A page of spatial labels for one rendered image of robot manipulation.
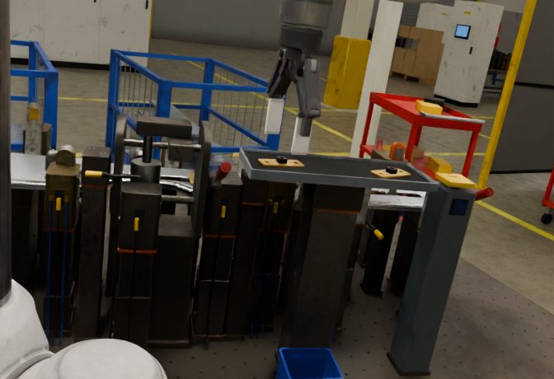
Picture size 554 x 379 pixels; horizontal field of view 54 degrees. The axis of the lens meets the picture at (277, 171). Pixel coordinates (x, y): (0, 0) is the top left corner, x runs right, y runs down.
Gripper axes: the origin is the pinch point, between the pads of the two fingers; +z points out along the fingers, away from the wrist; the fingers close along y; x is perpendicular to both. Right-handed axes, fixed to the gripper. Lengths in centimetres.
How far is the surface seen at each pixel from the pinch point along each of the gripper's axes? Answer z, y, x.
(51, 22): 55, 815, 37
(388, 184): 5.5, -10.0, -17.9
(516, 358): 51, -9, -67
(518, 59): -5, 302, -356
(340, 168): 5.2, -1.9, -11.9
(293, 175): 5.1, -7.0, 0.4
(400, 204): 21, 18, -43
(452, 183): 5.5, -8.7, -33.8
